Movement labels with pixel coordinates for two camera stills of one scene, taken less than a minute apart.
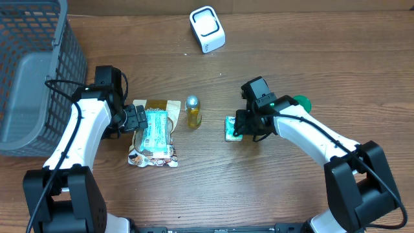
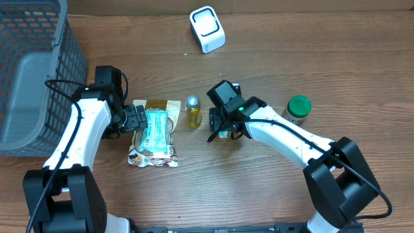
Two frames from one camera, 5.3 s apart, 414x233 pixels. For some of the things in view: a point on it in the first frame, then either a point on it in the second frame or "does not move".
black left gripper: (138, 118) does not move
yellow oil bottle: (193, 114) does not move
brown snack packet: (138, 159) does not move
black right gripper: (241, 122) → (215, 121)
